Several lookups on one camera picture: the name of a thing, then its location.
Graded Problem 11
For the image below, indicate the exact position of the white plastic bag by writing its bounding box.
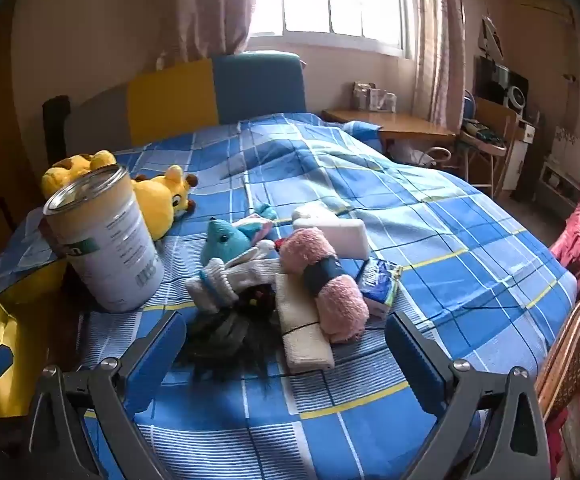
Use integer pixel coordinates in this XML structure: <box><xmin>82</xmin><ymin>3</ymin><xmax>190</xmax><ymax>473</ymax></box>
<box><xmin>392</xmin><ymin>141</ymin><xmax>423</xmax><ymax>163</ymax></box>

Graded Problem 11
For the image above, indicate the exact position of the yellow striped plush toy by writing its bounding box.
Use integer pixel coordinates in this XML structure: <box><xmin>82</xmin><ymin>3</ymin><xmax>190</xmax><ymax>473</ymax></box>
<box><xmin>40</xmin><ymin>150</ymin><xmax>118</xmax><ymax>198</ymax></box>

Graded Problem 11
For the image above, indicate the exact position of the white foam sponge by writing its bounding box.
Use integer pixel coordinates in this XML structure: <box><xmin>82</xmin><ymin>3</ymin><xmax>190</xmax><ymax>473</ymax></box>
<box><xmin>292</xmin><ymin>215</ymin><xmax>371</xmax><ymax>261</ymax></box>

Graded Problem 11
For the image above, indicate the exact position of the wooden desk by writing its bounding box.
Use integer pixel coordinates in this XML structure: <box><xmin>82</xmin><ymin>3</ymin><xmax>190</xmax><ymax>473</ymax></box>
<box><xmin>321</xmin><ymin>109</ymin><xmax>457</xmax><ymax>148</ymax></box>

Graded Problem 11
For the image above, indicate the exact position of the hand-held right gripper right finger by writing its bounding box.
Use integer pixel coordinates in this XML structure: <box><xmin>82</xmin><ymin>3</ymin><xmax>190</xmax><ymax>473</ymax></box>
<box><xmin>384</xmin><ymin>310</ymin><xmax>553</xmax><ymax>480</ymax></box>

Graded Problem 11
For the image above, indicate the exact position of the yellow blue grey headboard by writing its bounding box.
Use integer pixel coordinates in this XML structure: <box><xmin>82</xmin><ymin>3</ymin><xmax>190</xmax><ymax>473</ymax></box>
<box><xmin>65</xmin><ymin>51</ymin><xmax>307</xmax><ymax>153</ymax></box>

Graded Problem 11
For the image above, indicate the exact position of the clear desk organizer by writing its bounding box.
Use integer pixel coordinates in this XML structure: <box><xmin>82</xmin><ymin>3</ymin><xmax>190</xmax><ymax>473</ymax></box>
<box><xmin>352</xmin><ymin>81</ymin><xmax>398</xmax><ymax>113</ymax></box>

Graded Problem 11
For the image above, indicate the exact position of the yellow giraffe plush toy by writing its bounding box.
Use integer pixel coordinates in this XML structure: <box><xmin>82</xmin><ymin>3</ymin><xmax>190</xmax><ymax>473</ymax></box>
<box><xmin>132</xmin><ymin>165</ymin><xmax>198</xmax><ymax>241</ymax></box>

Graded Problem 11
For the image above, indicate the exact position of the pink curtain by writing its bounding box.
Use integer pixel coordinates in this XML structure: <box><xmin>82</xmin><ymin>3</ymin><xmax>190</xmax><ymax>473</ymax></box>
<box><xmin>157</xmin><ymin>0</ymin><xmax>263</xmax><ymax>68</ymax></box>
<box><xmin>410</xmin><ymin>0</ymin><xmax>466</xmax><ymax>131</ymax></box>

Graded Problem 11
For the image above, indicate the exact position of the white and grey sock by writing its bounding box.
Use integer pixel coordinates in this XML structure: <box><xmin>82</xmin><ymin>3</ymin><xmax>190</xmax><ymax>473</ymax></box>
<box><xmin>185</xmin><ymin>245</ymin><xmax>283</xmax><ymax>313</ymax></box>

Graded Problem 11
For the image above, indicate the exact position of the pink fluffy rolled towel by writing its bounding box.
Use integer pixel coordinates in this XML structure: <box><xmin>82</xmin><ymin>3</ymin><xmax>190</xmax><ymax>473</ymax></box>
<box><xmin>279</xmin><ymin>227</ymin><xmax>371</xmax><ymax>345</ymax></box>

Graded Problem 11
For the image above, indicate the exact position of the black furniture panel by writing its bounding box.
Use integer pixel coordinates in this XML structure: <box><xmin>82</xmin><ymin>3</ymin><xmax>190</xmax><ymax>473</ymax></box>
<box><xmin>42</xmin><ymin>95</ymin><xmax>72</xmax><ymax>166</ymax></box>

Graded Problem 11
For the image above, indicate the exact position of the white low shelf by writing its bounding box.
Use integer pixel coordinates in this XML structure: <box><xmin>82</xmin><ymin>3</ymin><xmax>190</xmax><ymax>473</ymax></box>
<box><xmin>540</xmin><ymin>160</ymin><xmax>580</xmax><ymax>206</ymax></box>

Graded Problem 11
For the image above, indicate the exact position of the blue tissue pack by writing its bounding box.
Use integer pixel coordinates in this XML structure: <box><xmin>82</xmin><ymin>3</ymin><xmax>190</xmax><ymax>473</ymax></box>
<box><xmin>355</xmin><ymin>257</ymin><xmax>405</xmax><ymax>320</ymax></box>

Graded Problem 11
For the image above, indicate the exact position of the shelf with appliances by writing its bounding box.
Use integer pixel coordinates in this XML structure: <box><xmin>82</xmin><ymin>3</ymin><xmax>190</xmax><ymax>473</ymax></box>
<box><xmin>475</xmin><ymin>55</ymin><xmax>541</xmax><ymax>126</ymax></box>

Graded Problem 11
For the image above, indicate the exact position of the blue plaid blanket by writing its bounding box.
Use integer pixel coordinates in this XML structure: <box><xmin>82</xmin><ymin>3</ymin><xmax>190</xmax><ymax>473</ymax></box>
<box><xmin>0</xmin><ymin>112</ymin><xmax>578</xmax><ymax>480</ymax></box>

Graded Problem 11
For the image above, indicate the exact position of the cream folded towel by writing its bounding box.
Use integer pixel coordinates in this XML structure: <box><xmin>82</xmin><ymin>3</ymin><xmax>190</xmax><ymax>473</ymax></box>
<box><xmin>275</xmin><ymin>272</ymin><xmax>336</xmax><ymax>375</ymax></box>

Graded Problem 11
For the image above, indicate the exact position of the black wig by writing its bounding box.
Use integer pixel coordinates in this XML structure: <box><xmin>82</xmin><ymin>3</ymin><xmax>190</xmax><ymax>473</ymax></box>
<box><xmin>177</xmin><ymin>285</ymin><xmax>283</xmax><ymax>396</ymax></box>

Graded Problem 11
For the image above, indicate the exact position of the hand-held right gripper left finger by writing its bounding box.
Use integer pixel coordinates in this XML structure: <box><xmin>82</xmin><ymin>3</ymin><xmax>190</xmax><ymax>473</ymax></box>
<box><xmin>27</xmin><ymin>310</ymin><xmax>191</xmax><ymax>480</ymax></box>

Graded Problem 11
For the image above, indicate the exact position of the large metal tin can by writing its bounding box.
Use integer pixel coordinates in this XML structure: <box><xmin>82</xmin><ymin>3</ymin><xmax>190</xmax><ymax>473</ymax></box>
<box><xmin>42</xmin><ymin>164</ymin><xmax>166</xmax><ymax>313</ymax></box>

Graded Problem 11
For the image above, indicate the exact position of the large window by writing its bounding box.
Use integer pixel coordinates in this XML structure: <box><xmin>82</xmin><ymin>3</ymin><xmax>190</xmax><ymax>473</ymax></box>
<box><xmin>247</xmin><ymin>0</ymin><xmax>418</xmax><ymax>58</ymax></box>

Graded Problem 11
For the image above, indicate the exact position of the blue dolphin plush toy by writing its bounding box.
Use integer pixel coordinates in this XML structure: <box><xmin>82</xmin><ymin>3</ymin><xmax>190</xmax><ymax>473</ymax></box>
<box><xmin>201</xmin><ymin>217</ymin><xmax>263</xmax><ymax>268</ymax></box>

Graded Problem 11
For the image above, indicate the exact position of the yellow and black bag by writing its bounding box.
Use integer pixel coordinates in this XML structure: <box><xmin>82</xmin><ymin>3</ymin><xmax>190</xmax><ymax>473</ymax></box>
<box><xmin>0</xmin><ymin>259</ymin><xmax>71</xmax><ymax>418</ymax></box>

